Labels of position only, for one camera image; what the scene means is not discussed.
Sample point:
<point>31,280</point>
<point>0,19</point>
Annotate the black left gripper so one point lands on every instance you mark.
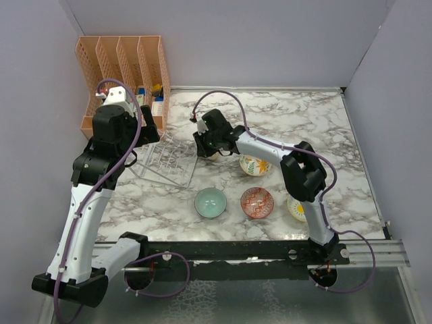
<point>148,133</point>

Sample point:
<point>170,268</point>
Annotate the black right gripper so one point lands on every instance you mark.
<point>202,151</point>

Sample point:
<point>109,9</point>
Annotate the white bowl orange flower green leaves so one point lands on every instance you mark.
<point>253,166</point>

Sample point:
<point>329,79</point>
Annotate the red patterned ceramic bowl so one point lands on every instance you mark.
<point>257,203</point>

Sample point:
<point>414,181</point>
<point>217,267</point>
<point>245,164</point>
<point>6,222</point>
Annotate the yellow sun pattern bowl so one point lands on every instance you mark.
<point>296,210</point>

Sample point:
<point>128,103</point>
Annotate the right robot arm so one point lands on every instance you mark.
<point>303,173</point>

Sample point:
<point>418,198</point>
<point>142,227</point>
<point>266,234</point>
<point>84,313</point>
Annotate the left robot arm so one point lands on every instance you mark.
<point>74,274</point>

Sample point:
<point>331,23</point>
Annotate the white stationery box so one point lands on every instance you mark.
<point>158,108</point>

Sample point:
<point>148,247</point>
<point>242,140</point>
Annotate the yellow grey eraser block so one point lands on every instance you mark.
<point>157,90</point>

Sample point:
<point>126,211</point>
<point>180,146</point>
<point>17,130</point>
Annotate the peach plastic file organizer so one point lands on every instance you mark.
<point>134,60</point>

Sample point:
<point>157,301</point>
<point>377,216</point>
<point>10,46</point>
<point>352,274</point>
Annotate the light teal ceramic bowl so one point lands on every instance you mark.
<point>210,203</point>

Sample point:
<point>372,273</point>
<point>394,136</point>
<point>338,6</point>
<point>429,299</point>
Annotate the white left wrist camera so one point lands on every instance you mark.
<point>117,96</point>

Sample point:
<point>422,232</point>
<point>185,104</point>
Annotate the white wire dish rack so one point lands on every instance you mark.
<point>169,161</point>

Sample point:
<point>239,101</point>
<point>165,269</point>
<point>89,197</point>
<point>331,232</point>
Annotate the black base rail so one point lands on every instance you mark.
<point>231,260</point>

